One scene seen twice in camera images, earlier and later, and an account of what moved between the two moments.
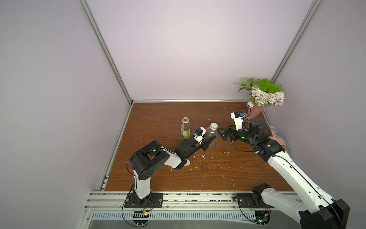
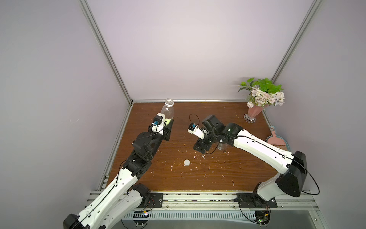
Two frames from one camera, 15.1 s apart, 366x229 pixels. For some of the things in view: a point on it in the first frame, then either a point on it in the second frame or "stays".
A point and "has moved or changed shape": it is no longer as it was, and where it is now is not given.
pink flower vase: x=254 y=111 stays
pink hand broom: x=283 y=145 stays
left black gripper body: x=195 y=148 → x=165 y=135
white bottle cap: x=188 y=163 stays
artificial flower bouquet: x=262 y=92 stays
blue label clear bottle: x=210 y=133 has moved or changed shape
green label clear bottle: x=185 y=127 → x=168 y=110
